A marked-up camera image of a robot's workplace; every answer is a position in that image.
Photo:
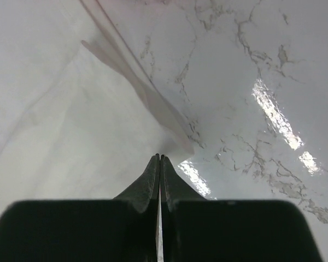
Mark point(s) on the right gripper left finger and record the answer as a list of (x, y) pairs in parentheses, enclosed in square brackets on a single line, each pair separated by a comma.
[(123, 228)]

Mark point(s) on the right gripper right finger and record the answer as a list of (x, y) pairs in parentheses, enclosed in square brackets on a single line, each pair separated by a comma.
[(198, 229)]

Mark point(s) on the white t-shirt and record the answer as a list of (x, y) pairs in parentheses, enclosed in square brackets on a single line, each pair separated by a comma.
[(78, 116)]

